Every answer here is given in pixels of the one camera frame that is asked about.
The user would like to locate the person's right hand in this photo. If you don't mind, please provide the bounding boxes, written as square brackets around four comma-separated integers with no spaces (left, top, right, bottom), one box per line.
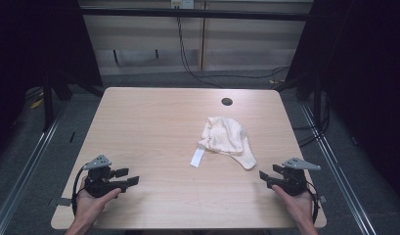
[271,184,315,227]

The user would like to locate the yellow floor tape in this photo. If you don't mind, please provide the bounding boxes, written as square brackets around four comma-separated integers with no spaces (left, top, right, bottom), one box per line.
[29,97,45,111]

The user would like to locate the white wall socket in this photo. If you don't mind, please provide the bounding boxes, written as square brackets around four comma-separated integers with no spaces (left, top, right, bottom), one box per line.
[170,0,196,10]

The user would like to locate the black floor cable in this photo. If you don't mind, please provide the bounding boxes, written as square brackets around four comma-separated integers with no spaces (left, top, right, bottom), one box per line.
[194,66,289,81]

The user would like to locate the metal floor rail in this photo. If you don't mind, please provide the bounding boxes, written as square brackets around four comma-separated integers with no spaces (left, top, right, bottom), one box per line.
[299,102,378,235]
[0,101,70,235]

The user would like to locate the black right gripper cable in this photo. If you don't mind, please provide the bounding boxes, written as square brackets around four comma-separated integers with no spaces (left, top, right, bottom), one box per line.
[304,180,321,225]

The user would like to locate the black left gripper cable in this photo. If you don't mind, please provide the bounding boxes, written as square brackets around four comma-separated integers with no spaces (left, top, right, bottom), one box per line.
[70,163,90,217]

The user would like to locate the person's left hand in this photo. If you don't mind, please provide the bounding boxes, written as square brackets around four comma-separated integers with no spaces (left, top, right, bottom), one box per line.
[74,177,122,226]

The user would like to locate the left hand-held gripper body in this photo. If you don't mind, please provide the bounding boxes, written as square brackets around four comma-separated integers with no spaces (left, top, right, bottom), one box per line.
[83,155,127,199]

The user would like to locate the black metal stand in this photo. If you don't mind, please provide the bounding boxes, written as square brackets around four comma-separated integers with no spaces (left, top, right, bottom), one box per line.
[40,72,74,133]

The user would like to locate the black hanging power cable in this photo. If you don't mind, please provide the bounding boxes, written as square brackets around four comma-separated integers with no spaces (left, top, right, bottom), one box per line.
[176,16,225,89]

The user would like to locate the white towel with label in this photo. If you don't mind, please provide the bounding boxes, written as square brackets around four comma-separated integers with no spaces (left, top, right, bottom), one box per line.
[190,117,258,170]

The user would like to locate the black curtain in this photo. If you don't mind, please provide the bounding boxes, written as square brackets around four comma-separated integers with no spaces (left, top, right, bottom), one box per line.
[285,0,400,207]
[0,0,104,161]

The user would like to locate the black horizontal frame bar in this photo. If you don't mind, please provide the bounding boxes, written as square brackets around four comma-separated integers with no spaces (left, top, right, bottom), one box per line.
[79,7,314,23]

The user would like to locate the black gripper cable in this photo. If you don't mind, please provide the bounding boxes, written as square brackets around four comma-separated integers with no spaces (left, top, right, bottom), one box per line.
[304,180,321,225]
[70,163,90,217]

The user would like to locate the black cable bundle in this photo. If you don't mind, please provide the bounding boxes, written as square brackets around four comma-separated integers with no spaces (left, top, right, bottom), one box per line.
[291,92,332,149]

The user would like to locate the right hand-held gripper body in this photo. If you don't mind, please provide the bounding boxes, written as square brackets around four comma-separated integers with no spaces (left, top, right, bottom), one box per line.
[266,157,322,197]

